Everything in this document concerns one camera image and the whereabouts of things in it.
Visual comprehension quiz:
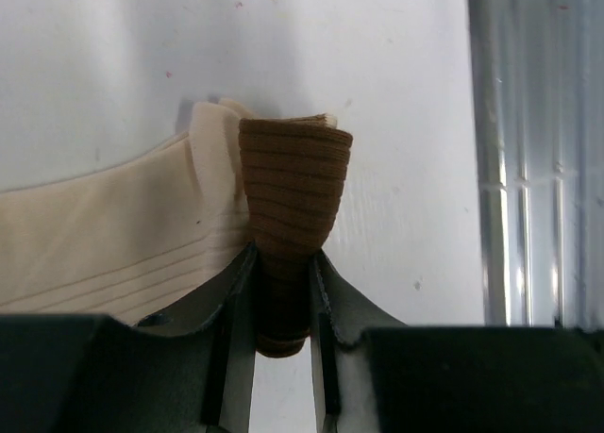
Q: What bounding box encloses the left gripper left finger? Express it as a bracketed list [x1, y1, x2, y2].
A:
[1, 245, 257, 432]

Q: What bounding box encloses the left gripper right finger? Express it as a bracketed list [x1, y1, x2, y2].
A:
[309, 253, 603, 432]

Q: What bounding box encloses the beige brown striped sock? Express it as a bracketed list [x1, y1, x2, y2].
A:
[1, 99, 353, 358]

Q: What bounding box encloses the aluminium front rail frame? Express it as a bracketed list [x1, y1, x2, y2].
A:
[468, 0, 603, 329]

